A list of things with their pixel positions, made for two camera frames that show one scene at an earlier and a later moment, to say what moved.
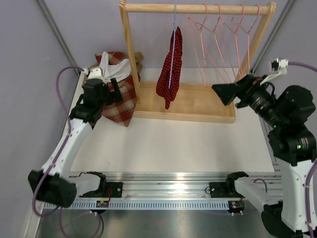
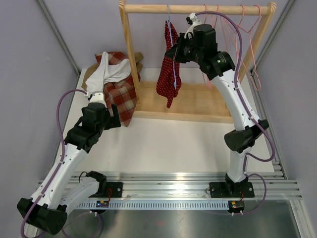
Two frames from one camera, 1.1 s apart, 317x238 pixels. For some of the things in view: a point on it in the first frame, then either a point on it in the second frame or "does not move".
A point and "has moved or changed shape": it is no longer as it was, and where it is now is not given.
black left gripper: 114,96 → 113,121
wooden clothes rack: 197,102 does not move
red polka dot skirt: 162,88 has moved or changed shape
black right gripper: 248,86 → 175,53
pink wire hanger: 218,41 → 216,20
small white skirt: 119,71 does not move
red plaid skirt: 125,88 does not move
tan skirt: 139,58 does not move
